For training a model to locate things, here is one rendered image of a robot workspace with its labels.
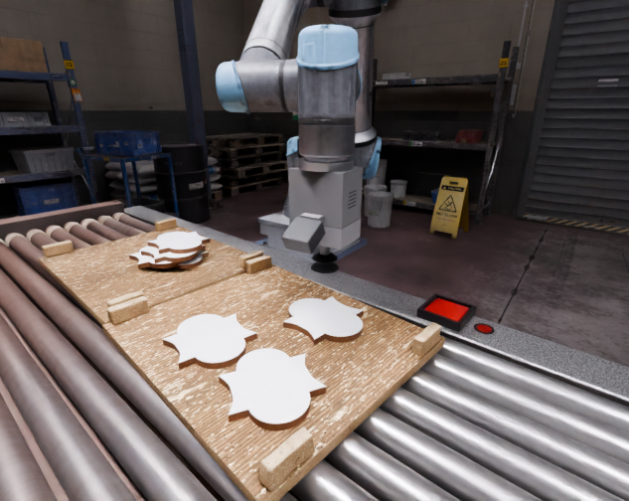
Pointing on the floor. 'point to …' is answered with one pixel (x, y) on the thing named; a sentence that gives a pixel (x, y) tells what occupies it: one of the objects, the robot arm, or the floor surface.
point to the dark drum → (184, 181)
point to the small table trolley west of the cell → (126, 173)
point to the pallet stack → (246, 161)
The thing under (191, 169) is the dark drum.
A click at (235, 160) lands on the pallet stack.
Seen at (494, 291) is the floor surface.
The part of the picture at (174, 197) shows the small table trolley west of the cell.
